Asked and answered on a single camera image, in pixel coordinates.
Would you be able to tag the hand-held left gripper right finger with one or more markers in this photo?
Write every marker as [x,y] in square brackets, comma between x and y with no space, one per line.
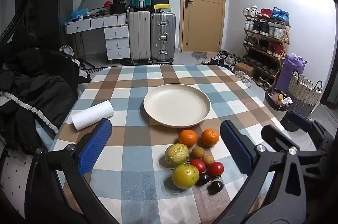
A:
[236,146]

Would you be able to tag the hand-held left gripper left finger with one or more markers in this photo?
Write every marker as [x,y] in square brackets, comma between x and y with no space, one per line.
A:
[93,147]

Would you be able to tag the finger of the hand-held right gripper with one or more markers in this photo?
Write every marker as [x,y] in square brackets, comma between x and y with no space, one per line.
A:
[277,136]
[301,121]

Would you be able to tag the orange mandarin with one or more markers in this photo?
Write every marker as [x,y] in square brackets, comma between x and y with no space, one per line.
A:
[210,137]
[188,137]

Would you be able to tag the red cherry tomato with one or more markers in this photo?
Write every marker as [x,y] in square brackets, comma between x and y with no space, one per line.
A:
[216,168]
[198,165]

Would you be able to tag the brown longan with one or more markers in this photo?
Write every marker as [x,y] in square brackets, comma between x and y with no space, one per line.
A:
[198,153]
[208,159]

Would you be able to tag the dark plum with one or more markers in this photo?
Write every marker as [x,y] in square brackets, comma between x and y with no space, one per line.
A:
[215,187]

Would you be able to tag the yellow-green citrus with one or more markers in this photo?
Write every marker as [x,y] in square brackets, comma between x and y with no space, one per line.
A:
[185,176]

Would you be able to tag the wrinkled yellow passion fruit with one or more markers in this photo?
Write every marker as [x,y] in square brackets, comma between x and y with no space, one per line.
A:
[177,155]

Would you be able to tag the cream round plate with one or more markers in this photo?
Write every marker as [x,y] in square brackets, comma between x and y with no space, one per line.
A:
[177,105]

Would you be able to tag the black basket with items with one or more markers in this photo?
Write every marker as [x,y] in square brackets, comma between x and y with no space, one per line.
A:
[274,103]

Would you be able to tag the white paper towel roll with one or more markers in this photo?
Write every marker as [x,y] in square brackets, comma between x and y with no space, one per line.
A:
[92,114]

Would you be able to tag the purple bag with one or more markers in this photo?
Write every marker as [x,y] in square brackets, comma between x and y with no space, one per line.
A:
[287,73]

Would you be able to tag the cardboard box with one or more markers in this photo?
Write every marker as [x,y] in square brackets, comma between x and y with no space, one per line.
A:
[244,69]

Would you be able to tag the striped floor mat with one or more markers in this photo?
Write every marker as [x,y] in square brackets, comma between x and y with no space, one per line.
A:
[93,69]

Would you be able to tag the black clothing pile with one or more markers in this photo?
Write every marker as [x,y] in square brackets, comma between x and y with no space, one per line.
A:
[34,92]

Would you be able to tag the wooden shoe rack with shoes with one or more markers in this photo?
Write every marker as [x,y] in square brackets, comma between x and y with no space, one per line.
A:
[265,44]

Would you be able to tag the black tripod stand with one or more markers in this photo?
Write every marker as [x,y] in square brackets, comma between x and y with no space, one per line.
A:
[86,62]

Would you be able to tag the white dotted cloth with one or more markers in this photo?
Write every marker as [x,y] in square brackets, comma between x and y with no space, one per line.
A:
[13,181]

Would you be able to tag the pile of shoes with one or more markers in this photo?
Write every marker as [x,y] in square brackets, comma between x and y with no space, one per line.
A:
[221,57]

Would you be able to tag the grey door mat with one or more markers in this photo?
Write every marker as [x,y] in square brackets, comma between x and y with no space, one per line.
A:
[199,55]

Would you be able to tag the round translucent object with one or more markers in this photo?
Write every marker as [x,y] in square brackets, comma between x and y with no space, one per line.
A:
[66,51]

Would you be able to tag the white desk with drawers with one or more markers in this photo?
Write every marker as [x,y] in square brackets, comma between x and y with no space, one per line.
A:
[116,36]

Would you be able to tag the beige suitcase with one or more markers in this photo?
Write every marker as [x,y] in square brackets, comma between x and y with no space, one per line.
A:
[139,36]

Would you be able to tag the silver suitcase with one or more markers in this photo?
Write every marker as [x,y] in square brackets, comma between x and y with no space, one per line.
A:
[163,37]

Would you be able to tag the blue plastic bag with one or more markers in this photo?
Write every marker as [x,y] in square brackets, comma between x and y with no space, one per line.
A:
[79,13]

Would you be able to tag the grey cabinet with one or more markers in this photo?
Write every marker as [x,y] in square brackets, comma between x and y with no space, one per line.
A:
[52,12]

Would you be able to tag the black storage box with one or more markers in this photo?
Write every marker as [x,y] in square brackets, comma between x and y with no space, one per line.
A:
[118,8]

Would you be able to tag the wooden door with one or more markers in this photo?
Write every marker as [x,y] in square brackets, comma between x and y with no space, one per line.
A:
[202,2]

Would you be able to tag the dark shoe box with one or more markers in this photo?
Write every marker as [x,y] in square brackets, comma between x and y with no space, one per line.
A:
[159,0]

